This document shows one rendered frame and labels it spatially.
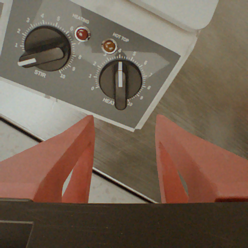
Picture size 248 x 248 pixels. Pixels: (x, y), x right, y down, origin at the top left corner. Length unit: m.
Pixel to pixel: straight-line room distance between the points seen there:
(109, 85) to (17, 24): 0.08
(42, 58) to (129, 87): 0.06
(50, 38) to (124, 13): 0.05
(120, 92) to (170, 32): 0.05
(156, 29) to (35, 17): 0.08
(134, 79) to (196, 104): 0.10
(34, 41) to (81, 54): 0.03
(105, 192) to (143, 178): 0.04
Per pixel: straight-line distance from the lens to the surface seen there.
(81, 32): 0.17
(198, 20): 0.17
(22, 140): 0.24
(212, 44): 0.28
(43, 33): 0.18
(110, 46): 0.18
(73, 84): 0.19
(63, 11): 0.18
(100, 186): 0.25
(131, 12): 0.17
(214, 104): 0.28
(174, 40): 0.18
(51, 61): 0.17
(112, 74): 0.18
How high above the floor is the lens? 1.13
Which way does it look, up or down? 74 degrees down
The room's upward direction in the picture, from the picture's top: 124 degrees clockwise
